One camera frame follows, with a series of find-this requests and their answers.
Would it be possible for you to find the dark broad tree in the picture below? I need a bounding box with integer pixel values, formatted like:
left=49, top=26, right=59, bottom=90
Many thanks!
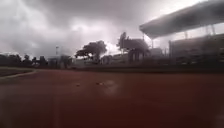
left=74, top=40, right=108, bottom=65

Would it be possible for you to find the red running track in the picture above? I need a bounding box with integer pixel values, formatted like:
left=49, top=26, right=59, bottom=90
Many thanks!
left=0, top=68, right=224, bottom=128

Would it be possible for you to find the low building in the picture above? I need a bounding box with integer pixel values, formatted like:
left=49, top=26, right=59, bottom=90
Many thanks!
left=47, top=55, right=73, bottom=70

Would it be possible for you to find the roofed grandstand building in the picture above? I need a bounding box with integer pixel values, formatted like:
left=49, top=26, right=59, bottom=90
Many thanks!
left=138, top=0, right=224, bottom=69

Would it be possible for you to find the pale kerb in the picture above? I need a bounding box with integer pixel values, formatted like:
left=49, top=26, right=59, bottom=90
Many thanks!
left=0, top=68, right=38, bottom=81

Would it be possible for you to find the row of trees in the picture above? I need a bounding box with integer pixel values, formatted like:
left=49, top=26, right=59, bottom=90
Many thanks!
left=0, top=53, right=49, bottom=69

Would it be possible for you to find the grass field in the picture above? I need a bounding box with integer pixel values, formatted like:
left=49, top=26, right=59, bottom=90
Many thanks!
left=0, top=67, right=34, bottom=78

